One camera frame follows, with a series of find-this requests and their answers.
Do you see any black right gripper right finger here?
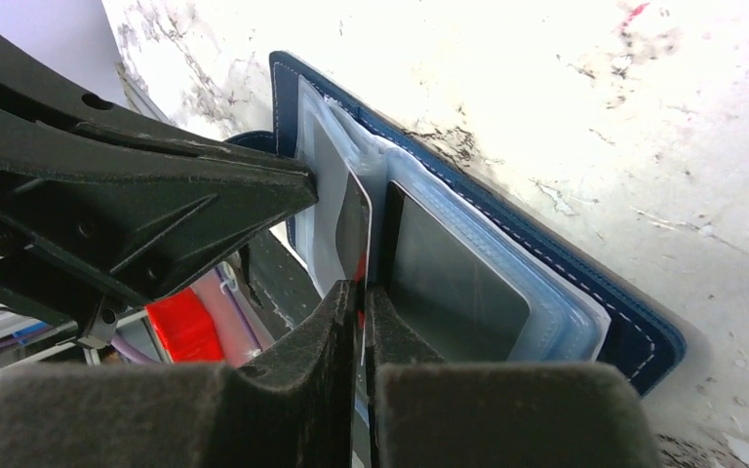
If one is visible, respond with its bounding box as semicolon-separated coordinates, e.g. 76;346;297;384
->
365;287;662;467

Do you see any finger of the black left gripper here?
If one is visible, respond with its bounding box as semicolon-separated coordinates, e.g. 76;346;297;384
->
0;35;285;169
0;92;317;348

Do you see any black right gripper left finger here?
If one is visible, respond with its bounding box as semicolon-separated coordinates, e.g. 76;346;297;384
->
0;281;357;467

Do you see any navy blue card holder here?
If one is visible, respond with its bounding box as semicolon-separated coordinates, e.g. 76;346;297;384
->
230;51;688;396

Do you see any grey card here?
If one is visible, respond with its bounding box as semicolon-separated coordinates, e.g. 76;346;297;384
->
309;129;372;292

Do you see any black gold-lined card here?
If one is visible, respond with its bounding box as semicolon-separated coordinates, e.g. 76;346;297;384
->
377;182;531;362

